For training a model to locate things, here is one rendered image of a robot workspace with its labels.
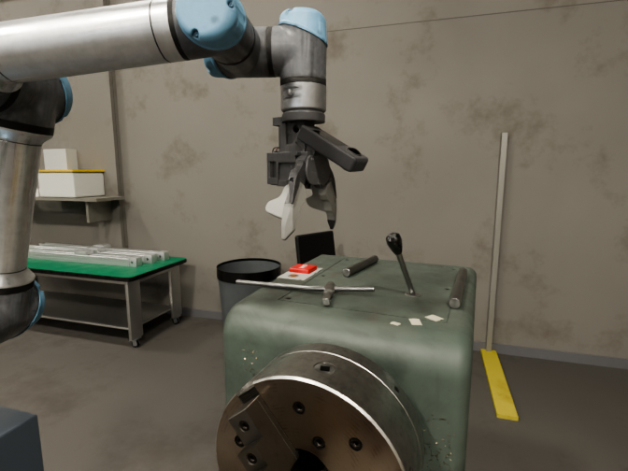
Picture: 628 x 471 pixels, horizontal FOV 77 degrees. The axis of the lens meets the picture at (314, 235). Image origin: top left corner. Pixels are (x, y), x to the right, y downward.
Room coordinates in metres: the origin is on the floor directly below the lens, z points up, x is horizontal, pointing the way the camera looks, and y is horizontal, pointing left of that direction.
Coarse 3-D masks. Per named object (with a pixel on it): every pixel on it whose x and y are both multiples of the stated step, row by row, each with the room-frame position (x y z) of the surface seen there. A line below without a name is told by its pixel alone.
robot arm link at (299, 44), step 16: (288, 16) 0.64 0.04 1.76; (304, 16) 0.64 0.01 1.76; (320, 16) 0.65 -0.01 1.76; (272, 32) 0.64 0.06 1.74; (288, 32) 0.64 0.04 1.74; (304, 32) 0.63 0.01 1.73; (320, 32) 0.65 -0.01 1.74; (272, 48) 0.64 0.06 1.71; (288, 48) 0.64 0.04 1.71; (304, 48) 0.63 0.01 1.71; (320, 48) 0.65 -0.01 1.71; (288, 64) 0.64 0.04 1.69; (304, 64) 0.63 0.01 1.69; (320, 64) 0.65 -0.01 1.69; (288, 80) 0.64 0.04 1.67; (304, 80) 0.63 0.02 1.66; (320, 80) 0.65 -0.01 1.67
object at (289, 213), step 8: (288, 184) 0.64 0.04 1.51; (288, 192) 0.63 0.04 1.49; (304, 192) 0.63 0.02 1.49; (272, 200) 0.64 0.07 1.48; (280, 200) 0.63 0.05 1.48; (296, 200) 0.61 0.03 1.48; (304, 200) 0.63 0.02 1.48; (272, 208) 0.63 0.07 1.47; (280, 208) 0.62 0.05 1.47; (288, 208) 0.60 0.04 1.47; (296, 208) 0.61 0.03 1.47; (280, 216) 0.61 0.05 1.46; (288, 216) 0.60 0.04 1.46; (296, 216) 0.61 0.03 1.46; (288, 224) 0.60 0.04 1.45; (288, 232) 0.60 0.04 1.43
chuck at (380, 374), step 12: (300, 348) 0.63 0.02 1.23; (312, 348) 0.62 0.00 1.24; (324, 348) 0.61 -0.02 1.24; (336, 348) 0.62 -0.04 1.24; (360, 360) 0.59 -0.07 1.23; (372, 372) 0.57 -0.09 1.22; (384, 372) 0.59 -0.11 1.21; (384, 384) 0.56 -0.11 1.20; (396, 384) 0.58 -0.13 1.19; (396, 396) 0.56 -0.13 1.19; (408, 408) 0.56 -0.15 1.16; (420, 432) 0.56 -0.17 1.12; (420, 444) 0.54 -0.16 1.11; (312, 456) 0.61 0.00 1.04
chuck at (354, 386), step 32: (320, 352) 0.60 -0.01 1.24; (256, 384) 0.54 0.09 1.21; (288, 384) 0.52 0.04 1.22; (320, 384) 0.51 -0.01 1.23; (352, 384) 0.52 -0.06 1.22; (224, 416) 0.57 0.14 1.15; (288, 416) 0.52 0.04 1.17; (320, 416) 0.50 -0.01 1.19; (352, 416) 0.49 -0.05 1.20; (384, 416) 0.50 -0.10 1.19; (224, 448) 0.57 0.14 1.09; (320, 448) 0.51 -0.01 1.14; (352, 448) 0.49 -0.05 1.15; (384, 448) 0.47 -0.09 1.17; (416, 448) 0.52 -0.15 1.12
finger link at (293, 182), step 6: (300, 162) 0.63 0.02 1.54; (294, 168) 0.63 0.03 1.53; (300, 168) 0.62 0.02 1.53; (294, 174) 0.61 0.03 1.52; (300, 174) 0.62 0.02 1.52; (294, 180) 0.61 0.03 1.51; (300, 180) 0.62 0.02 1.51; (294, 186) 0.60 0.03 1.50; (294, 192) 0.60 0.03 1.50; (288, 198) 0.61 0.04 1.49; (294, 198) 0.60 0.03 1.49
